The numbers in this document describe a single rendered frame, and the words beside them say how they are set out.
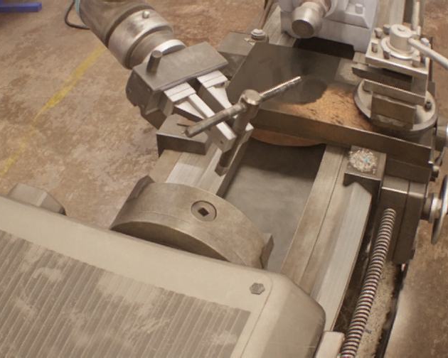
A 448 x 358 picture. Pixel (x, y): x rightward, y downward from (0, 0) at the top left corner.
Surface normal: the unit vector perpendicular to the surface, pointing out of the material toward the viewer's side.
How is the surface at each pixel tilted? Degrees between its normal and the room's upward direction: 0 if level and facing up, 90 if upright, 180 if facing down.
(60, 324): 0
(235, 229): 43
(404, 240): 90
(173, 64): 21
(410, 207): 90
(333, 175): 0
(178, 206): 4
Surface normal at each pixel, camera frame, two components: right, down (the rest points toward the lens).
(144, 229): -0.33, 0.65
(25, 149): -0.04, -0.73
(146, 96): -0.71, 0.38
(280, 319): 0.64, -0.38
